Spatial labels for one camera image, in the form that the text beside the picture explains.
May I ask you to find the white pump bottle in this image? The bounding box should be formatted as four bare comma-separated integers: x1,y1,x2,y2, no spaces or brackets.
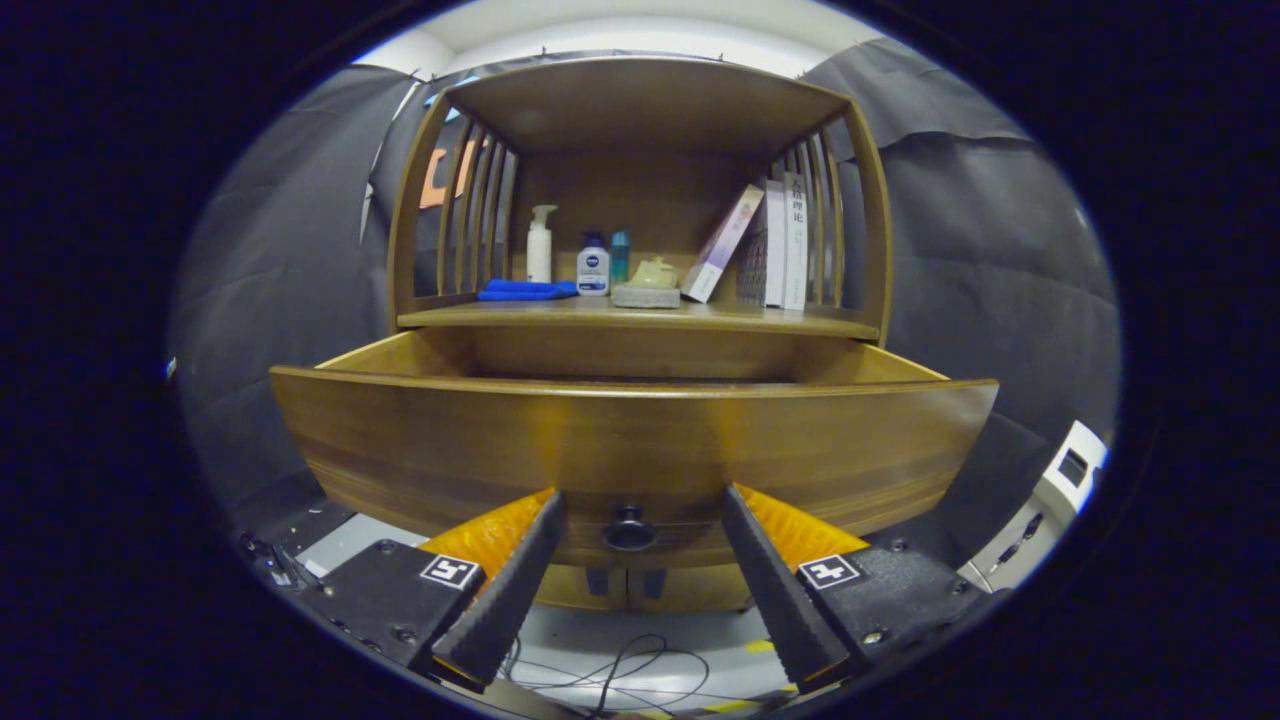
526,205,559,284

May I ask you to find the white lotion bottle blue cap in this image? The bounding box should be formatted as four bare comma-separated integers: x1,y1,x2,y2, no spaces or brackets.
577,232,611,297

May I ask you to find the white book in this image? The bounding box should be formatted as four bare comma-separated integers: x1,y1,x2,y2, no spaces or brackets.
762,180,788,308
783,172,809,311

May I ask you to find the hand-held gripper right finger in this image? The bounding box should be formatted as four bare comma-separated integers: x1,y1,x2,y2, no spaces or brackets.
720,483,986,696

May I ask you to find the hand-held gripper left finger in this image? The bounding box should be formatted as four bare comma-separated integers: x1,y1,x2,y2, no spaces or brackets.
300,488,569,691

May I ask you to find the blue folded cloth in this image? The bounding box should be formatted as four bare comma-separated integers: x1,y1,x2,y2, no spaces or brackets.
477,279,579,302

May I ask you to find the white device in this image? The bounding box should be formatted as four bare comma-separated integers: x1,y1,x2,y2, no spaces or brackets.
958,420,1109,593

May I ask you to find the purple cover book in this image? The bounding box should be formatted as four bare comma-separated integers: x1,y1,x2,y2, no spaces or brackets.
681,184,766,304

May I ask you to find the wooden drawer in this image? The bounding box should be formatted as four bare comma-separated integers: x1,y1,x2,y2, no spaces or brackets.
270,328,999,571

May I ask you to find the dark patterned book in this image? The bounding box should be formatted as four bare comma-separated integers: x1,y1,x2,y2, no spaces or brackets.
737,200,769,306

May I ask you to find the wooden countertop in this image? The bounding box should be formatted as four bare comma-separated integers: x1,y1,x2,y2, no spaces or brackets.
397,295,881,341

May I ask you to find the wooden cabinet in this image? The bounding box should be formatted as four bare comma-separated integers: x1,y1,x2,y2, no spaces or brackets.
385,55,894,613

